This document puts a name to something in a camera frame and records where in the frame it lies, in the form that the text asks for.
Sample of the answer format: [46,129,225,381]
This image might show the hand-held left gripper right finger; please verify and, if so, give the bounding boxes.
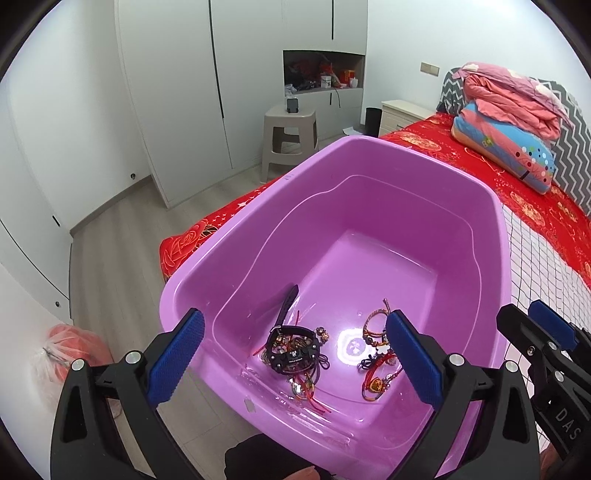
[385,309,541,480]

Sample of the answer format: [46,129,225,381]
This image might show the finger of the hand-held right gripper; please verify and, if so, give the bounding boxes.
[496,303,557,370]
[529,300,591,365]

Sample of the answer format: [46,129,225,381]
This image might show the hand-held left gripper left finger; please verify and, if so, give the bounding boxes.
[50,308,206,480]

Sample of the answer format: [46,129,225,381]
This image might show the red bracelet with gold charm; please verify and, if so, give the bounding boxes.
[361,355,398,401]

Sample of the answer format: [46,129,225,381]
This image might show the gold braided bracelet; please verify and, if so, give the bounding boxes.
[361,299,393,348]

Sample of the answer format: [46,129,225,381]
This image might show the beaded charm bracelet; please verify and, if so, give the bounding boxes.
[252,327,332,398]

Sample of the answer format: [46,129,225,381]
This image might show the red cord braided bracelet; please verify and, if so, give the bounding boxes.
[291,310,333,414]

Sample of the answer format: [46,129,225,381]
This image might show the purple plastic basin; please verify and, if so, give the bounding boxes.
[159,135,513,478]

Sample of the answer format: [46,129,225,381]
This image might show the black wristwatch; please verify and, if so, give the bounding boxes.
[265,284,324,374]

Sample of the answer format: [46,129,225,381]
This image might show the orange plastic bag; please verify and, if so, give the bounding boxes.
[30,323,114,416]

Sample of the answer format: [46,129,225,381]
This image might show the red patterned bed sheet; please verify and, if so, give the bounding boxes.
[159,113,591,287]

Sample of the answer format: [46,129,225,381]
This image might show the dark clothing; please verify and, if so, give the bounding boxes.
[225,434,342,480]

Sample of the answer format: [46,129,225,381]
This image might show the grey zigzag pillow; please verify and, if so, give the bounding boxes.
[436,68,591,208]

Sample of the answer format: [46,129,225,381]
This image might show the beige nightstand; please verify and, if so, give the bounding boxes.
[379,99,437,139]

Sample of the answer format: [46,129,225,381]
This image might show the beige plastic stool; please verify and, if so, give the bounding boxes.
[262,104,319,182]

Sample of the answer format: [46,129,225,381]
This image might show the white wardrobe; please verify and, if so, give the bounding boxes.
[115,0,370,208]

